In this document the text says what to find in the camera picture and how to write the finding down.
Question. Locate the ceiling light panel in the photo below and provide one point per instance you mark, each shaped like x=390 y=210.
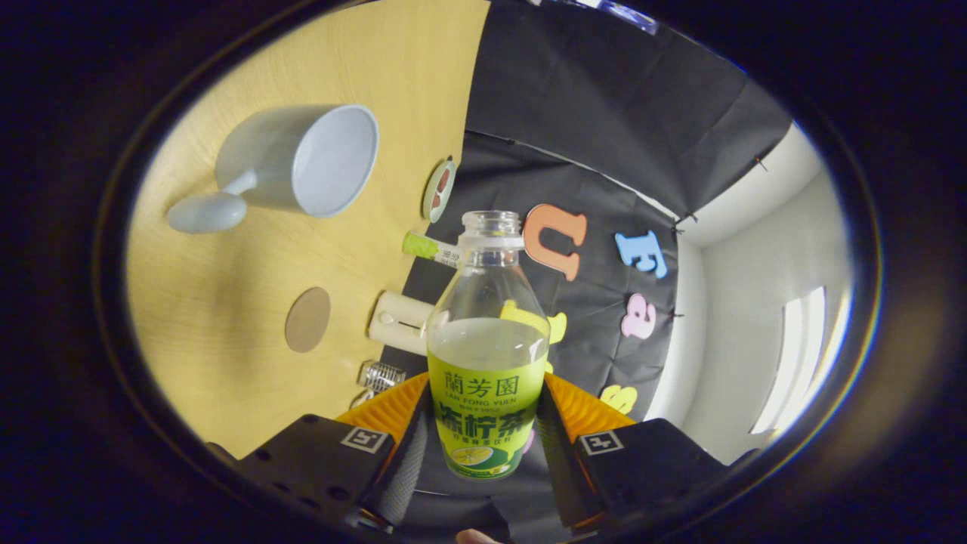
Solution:
x=801 y=355

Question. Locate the black backdrop cloth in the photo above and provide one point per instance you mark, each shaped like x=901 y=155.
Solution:
x=604 y=98

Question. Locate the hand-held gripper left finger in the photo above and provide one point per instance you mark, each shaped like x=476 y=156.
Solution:
x=325 y=468

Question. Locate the white toaster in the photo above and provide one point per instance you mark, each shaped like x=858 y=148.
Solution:
x=396 y=321

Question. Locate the white cup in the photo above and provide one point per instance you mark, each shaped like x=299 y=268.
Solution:
x=302 y=162

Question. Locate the round brown coaster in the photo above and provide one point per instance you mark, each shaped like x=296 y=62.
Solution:
x=307 y=319

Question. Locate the juice bottle green label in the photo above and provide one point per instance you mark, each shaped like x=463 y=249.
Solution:
x=487 y=400

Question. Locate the clear glass holder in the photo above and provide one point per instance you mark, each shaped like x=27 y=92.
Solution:
x=381 y=375

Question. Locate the capped green label bottle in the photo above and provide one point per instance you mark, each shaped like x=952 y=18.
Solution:
x=423 y=246

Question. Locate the brown food piece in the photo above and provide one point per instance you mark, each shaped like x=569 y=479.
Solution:
x=437 y=200
x=443 y=180

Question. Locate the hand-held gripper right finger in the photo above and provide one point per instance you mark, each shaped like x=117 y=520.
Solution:
x=650 y=468

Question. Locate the wooden table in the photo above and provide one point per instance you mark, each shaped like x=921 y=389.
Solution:
x=227 y=302

